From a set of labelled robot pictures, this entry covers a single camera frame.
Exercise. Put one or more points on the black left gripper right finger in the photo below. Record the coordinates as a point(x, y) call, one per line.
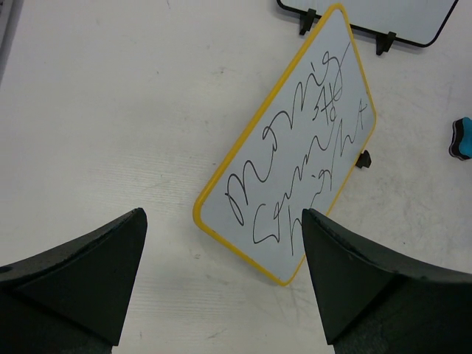
point(372, 299)

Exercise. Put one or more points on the metal whiteboard kickstand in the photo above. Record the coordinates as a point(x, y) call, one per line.
point(364, 160)

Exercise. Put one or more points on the black whiteboard stand right foot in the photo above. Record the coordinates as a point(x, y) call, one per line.
point(384, 42)

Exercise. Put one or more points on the black whiteboard stand foot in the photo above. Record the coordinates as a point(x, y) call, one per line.
point(384, 42)
point(307, 20)

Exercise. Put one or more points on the black framed whiteboard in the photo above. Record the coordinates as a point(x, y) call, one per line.
point(414, 22)

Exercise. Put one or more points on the blue felt eraser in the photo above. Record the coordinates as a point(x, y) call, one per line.
point(460, 146)

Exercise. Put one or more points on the yellow framed whiteboard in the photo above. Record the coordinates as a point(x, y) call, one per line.
point(296, 153)

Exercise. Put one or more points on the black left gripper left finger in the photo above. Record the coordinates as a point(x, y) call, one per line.
point(74, 297)

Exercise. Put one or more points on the black whiteboard stand left foot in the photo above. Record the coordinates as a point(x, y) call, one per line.
point(307, 20)

